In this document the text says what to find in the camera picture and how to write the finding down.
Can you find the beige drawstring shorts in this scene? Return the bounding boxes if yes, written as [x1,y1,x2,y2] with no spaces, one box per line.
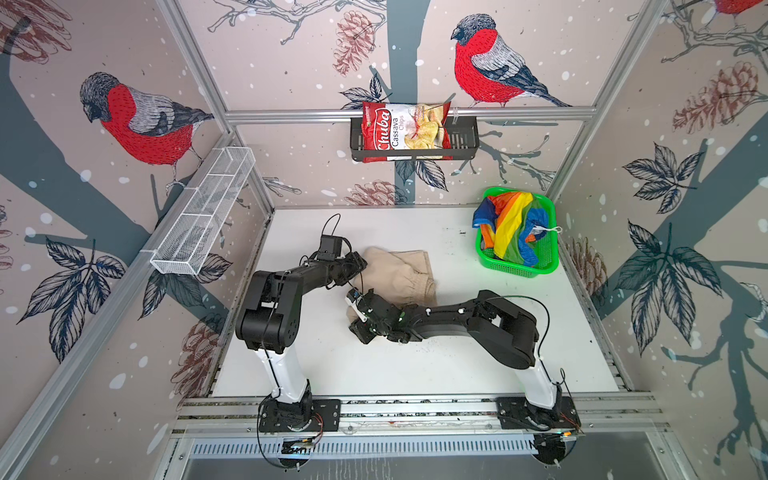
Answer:
[351,247,437,307]

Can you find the rainbow coloured shorts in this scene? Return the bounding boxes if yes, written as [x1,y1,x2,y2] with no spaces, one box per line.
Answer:
[471,190,564,268]

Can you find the green plastic basket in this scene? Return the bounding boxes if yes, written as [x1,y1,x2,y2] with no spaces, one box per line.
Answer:
[475,187,562,280]

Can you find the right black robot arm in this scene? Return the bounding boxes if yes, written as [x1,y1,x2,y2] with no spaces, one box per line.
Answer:
[345,288,581,432]

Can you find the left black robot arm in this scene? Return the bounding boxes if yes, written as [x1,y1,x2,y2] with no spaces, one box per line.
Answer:
[235,252,367,433]

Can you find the red cassava chips bag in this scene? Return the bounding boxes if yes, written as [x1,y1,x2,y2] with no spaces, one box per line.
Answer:
[362,102,451,153]

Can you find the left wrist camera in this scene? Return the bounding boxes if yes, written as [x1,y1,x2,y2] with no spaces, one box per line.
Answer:
[314,234,353,262]

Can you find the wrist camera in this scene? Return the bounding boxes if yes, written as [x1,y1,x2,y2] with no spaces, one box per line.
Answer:
[314,234,353,262]
[345,288,367,322]

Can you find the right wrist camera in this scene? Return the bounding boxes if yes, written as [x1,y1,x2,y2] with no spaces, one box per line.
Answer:
[345,288,367,322]

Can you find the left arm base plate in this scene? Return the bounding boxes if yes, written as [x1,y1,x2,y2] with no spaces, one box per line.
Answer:
[258,397,341,433]

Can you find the white wire mesh shelf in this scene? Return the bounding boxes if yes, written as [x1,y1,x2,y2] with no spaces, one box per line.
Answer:
[150,146,255,276]

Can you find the white vented cable duct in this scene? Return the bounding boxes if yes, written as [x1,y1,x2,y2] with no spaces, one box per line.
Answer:
[189,434,539,460]

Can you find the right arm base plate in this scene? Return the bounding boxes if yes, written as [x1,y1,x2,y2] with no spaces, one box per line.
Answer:
[495,396,581,432]

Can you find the black wire wall basket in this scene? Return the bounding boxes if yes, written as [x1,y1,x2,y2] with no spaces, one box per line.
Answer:
[350,116,480,163]

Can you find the aluminium mounting rail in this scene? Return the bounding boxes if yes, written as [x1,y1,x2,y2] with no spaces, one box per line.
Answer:
[170,391,671,438]

